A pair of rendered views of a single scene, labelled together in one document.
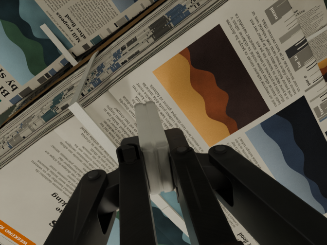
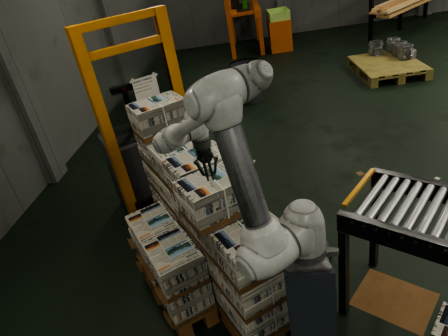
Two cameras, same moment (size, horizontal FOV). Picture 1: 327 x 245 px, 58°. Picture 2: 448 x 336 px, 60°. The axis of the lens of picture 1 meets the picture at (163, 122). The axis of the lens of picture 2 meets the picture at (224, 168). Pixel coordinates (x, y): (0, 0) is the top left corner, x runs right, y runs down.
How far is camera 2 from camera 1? 1.87 m
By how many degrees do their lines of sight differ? 33
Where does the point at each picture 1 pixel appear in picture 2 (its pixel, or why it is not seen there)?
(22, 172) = not seen: hidden behind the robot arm
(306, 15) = (160, 260)
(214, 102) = (202, 191)
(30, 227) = not seen: hidden behind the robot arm
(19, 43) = not seen: hidden behind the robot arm
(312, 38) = (157, 255)
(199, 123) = (205, 189)
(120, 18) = (223, 229)
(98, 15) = (229, 229)
